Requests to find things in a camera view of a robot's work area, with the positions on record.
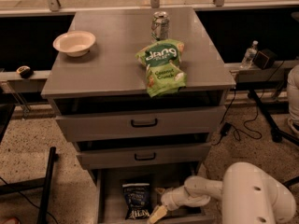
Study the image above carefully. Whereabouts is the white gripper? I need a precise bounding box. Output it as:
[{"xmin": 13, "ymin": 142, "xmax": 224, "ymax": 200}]
[{"xmin": 147, "ymin": 186, "xmax": 210, "ymax": 224}]

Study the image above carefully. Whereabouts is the blue chip bag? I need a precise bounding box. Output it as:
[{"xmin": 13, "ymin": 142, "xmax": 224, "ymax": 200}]
[{"xmin": 122, "ymin": 183, "xmax": 152, "ymax": 220}]

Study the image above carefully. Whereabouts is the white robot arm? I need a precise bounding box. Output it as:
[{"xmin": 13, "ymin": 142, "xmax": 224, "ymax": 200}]
[{"xmin": 147, "ymin": 162, "xmax": 296, "ymax": 224}]

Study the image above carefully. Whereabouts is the grey open bottom drawer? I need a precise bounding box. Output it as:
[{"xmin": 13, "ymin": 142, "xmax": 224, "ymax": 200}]
[{"xmin": 94, "ymin": 162, "xmax": 216, "ymax": 224}]

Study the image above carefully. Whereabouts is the grey middle drawer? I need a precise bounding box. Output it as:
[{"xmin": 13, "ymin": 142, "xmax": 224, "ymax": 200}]
[{"xmin": 77, "ymin": 143, "xmax": 210, "ymax": 170}]

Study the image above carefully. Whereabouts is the grey top drawer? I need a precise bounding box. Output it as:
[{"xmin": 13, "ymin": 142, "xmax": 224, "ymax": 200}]
[{"xmin": 56, "ymin": 105, "xmax": 226, "ymax": 142}]

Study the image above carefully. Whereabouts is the grey drawer cabinet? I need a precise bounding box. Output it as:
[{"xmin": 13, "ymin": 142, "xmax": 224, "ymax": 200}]
[{"xmin": 40, "ymin": 7, "xmax": 236, "ymax": 185}]

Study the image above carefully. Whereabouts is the green coconut chip bag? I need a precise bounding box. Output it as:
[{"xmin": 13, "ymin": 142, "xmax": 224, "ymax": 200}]
[{"xmin": 135, "ymin": 39, "xmax": 187, "ymax": 97}]

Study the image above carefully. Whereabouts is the black stand leg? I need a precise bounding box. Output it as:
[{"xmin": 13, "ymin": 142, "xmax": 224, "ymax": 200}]
[{"xmin": 247, "ymin": 89, "xmax": 299, "ymax": 189}]

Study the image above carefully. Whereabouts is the clear water bottle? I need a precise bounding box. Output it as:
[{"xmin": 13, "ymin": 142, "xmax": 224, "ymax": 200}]
[{"xmin": 240, "ymin": 40, "xmax": 258, "ymax": 69}]

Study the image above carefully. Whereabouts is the small black box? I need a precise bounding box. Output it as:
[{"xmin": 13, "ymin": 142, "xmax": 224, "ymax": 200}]
[{"xmin": 253, "ymin": 49, "xmax": 277, "ymax": 70}]

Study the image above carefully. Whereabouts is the silver soda can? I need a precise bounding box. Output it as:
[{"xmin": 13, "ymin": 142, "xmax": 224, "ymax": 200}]
[{"xmin": 151, "ymin": 11, "xmax": 170, "ymax": 42}]

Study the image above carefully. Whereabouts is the white bowl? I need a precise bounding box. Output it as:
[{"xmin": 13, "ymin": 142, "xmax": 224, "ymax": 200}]
[{"xmin": 53, "ymin": 31, "xmax": 96, "ymax": 57}]

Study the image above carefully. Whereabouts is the black tape measure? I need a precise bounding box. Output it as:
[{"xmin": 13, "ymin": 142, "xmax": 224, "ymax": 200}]
[{"xmin": 17, "ymin": 65, "xmax": 34, "ymax": 78}]

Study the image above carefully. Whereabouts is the black chair frame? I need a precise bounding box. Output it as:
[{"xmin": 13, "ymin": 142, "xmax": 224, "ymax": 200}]
[{"xmin": 0, "ymin": 104, "xmax": 59, "ymax": 224}]

